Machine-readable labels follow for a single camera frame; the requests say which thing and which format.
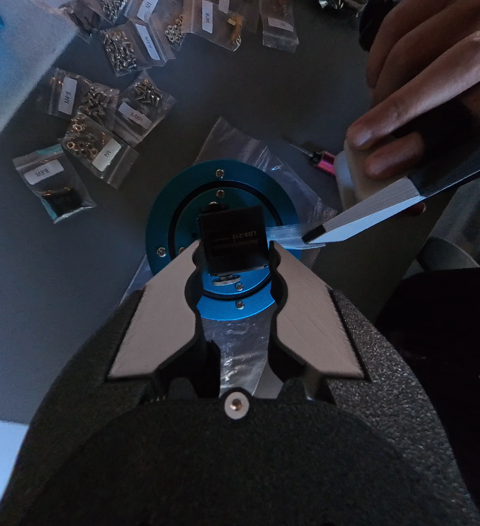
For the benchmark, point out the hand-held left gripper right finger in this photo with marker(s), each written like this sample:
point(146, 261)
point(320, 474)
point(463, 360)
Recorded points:
point(318, 324)

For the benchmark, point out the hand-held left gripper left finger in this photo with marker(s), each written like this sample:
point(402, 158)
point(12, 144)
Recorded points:
point(153, 320)

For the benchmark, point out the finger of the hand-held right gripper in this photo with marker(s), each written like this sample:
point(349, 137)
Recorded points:
point(367, 215)

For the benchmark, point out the small clear plastic sleeve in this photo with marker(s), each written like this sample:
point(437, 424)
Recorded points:
point(285, 236)

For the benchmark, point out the blue round turntable base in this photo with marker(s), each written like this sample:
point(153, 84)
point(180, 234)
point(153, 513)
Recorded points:
point(170, 213)

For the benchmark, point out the black servo motor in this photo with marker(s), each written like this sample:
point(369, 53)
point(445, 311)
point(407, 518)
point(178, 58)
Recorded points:
point(231, 238)

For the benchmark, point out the dark grey desk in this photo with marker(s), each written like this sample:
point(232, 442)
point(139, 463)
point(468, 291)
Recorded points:
point(38, 287)

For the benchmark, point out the person's right hand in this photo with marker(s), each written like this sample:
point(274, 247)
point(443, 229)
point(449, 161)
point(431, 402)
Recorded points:
point(429, 61)

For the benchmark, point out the red metal screwdriver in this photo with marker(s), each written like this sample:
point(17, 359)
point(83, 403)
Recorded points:
point(324, 162)

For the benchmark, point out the large clear plastic bag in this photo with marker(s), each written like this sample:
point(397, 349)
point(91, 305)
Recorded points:
point(240, 148)

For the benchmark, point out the crumpled silver foil bag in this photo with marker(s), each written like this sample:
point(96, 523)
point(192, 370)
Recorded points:
point(338, 4)

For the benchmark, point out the pile of small screw bags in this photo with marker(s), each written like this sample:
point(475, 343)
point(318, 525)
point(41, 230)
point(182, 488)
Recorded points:
point(116, 53)

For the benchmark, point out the white foam sheet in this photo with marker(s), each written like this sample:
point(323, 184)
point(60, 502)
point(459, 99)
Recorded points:
point(18, 61)

